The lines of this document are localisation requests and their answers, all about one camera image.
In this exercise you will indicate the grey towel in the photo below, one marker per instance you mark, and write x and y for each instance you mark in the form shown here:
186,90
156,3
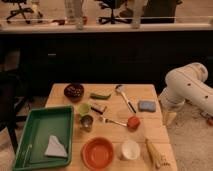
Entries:
55,148

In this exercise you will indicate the small dark brush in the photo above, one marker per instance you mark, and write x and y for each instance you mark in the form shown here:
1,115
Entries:
101,112

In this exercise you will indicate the black office chair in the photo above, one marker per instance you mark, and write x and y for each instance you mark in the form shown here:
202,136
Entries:
23,11
112,5

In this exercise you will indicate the orange bowl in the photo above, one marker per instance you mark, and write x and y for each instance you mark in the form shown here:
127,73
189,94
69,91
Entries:
97,154

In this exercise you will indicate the spatula with black handle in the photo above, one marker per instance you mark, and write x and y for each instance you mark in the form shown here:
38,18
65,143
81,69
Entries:
120,90

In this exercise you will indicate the white cup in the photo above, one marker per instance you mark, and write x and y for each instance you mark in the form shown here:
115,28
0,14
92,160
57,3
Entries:
130,150

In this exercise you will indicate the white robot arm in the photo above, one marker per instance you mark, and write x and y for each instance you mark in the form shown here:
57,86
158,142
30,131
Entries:
186,83

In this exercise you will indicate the green plastic tray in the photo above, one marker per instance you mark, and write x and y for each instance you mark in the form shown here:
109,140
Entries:
40,125

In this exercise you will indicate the small metal cup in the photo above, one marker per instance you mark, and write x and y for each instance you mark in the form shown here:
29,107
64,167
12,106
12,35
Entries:
86,122

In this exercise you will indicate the black office chair centre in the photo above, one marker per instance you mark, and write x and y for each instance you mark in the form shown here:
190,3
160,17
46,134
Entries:
112,5

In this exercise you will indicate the black chair at left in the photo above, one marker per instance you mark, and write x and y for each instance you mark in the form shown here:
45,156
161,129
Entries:
8,110

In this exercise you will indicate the black office chair left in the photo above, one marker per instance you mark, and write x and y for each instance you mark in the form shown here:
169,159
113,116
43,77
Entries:
23,11

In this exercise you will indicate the red tomato toy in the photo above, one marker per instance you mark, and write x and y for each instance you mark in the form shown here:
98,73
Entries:
133,122

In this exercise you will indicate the blue sponge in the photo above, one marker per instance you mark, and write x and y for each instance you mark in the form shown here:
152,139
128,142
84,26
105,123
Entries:
148,106

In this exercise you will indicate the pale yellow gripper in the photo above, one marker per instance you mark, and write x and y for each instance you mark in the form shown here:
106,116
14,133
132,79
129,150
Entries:
168,117

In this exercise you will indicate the dark red bowl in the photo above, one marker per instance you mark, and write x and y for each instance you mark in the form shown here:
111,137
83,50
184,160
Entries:
74,92

